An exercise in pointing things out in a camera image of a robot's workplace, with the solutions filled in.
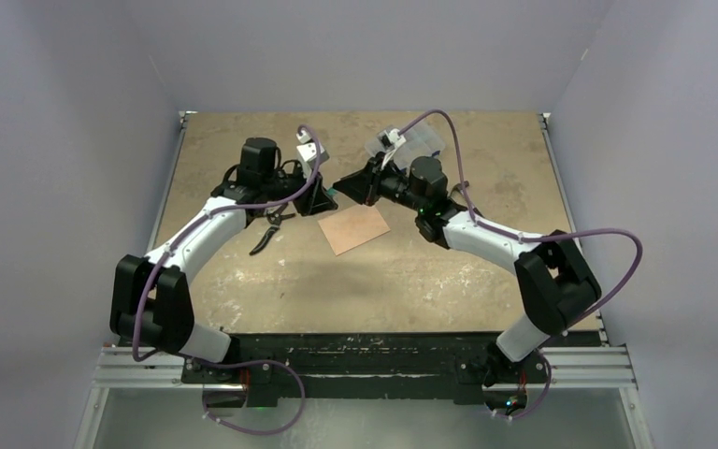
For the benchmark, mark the aluminium extrusion frame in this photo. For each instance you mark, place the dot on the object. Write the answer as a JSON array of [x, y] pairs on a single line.
[[579, 359]]

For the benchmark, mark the clear plastic organizer box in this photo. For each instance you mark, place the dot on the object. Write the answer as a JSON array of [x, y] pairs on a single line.
[[422, 140]]

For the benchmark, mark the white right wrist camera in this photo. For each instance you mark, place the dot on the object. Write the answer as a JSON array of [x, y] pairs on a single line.
[[391, 141]]

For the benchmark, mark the pink and cream envelope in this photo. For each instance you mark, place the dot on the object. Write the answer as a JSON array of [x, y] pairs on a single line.
[[352, 227]]

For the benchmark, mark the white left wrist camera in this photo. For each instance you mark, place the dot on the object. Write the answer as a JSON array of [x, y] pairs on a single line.
[[306, 155]]

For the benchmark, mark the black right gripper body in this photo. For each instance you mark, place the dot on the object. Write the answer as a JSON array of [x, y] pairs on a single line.
[[387, 187]]

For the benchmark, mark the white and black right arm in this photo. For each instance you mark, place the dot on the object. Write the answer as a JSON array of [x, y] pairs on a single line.
[[555, 281]]

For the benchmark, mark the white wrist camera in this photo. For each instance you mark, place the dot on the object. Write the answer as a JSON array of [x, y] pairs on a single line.
[[306, 155], [391, 141]]

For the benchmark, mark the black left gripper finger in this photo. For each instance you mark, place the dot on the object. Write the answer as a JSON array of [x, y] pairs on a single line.
[[302, 203], [318, 200]]

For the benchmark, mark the small black hammer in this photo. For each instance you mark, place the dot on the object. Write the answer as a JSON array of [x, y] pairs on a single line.
[[459, 190]]

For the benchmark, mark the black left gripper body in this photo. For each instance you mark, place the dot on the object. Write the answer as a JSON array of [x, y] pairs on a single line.
[[296, 181]]

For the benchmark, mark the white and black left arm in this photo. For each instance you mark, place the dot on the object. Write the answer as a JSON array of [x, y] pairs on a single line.
[[152, 304]]

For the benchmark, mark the black pruning shears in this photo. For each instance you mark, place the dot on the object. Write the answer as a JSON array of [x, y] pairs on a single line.
[[274, 218]]

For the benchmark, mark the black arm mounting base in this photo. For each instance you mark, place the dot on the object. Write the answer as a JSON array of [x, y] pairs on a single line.
[[456, 366]]

